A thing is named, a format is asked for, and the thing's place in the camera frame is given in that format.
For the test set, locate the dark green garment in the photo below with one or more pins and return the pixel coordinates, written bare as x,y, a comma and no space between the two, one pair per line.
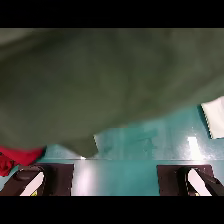
100,80

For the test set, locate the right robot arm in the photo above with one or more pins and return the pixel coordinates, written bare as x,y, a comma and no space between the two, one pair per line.
193,181

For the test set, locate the red garment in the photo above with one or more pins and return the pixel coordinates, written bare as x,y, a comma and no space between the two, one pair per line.
16,156

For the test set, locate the white garment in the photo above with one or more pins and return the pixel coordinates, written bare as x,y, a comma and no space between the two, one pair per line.
216,117

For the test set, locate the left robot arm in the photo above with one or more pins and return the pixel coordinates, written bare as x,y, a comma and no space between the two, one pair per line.
30,181

